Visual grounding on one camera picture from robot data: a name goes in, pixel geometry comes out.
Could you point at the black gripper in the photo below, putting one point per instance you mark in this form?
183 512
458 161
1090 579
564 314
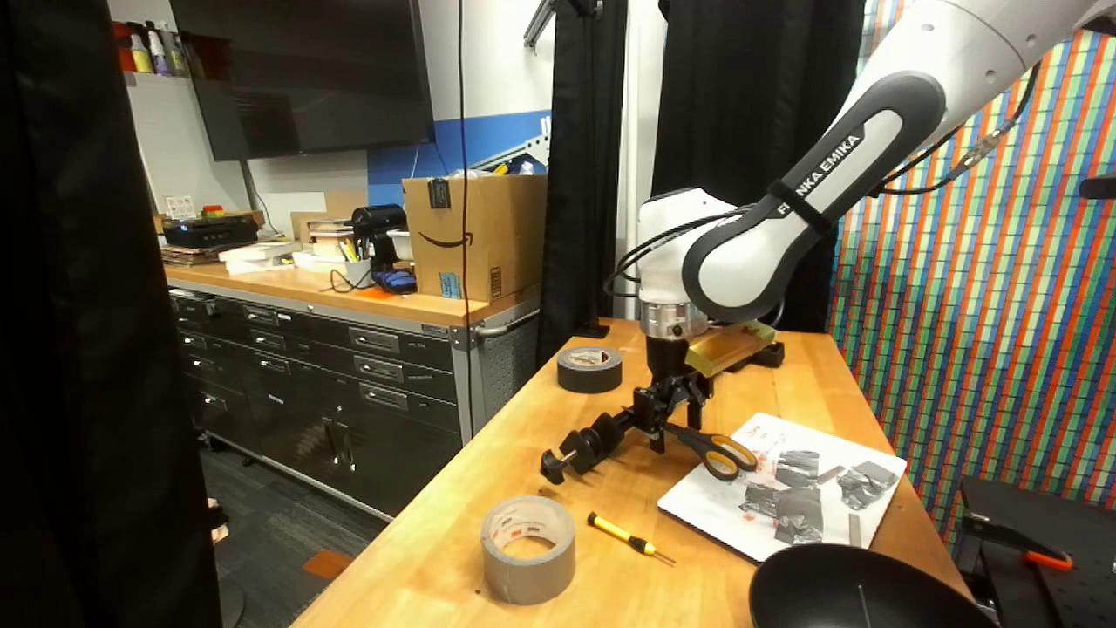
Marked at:
667 378

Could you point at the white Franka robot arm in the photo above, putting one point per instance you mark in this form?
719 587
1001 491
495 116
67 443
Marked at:
858 150

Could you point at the black bowl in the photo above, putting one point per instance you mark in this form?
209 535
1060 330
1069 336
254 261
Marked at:
858 595

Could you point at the black pole with clamp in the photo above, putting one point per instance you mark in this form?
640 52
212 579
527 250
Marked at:
588 442

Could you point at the white printed paper sheet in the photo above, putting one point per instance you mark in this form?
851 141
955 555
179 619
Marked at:
719 512

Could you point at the black tape roll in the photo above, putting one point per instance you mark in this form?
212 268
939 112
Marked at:
588 372

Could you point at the yellow black marker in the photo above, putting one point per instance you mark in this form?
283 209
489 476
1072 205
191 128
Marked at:
621 535

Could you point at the narrow black curtain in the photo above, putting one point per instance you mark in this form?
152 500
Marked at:
583 161

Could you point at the cardboard shipping box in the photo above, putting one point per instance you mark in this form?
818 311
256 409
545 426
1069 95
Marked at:
475 231

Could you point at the black curtain panel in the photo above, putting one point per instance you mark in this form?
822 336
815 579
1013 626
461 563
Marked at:
746 105

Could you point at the black cabinet with wooden top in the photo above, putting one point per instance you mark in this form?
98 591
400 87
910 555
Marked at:
336 384

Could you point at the multicoloured striped backdrop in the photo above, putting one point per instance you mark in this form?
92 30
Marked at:
1013 349

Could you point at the black power tool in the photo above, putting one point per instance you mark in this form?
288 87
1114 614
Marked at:
378 237

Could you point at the black metal stand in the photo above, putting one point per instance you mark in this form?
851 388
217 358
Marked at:
1051 587

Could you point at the white tray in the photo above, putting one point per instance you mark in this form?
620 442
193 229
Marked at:
262 255

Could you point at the flat black case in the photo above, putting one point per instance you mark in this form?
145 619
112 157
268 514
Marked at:
212 231

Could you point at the wide black curtain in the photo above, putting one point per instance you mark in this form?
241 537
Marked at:
82 314

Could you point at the tan wrist camera box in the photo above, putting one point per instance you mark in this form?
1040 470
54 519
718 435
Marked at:
732 348

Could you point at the grey duct tape roll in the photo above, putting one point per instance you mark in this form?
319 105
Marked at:
527 572

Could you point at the black wall screen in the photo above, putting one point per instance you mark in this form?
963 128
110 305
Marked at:
317 71

